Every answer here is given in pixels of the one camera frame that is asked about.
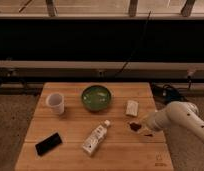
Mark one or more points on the white plastic bottle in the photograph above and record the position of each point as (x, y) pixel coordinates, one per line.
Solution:
(93, 141)

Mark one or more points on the black smartphone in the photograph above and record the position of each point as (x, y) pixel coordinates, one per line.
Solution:
(48, 144)

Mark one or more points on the green ceramic bowl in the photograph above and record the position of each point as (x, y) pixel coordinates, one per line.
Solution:
(96, 98)

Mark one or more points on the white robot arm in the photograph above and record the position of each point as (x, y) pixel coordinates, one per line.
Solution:
(184, 114)

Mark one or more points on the small white packet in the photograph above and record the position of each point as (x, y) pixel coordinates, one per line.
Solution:
(132, 108)

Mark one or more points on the white paper cup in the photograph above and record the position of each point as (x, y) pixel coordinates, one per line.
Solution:
(55, 101)

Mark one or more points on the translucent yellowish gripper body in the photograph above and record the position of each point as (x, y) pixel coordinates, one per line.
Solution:
(143, 124)

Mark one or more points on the wooden table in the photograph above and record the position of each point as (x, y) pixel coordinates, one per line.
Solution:
(64, 136)

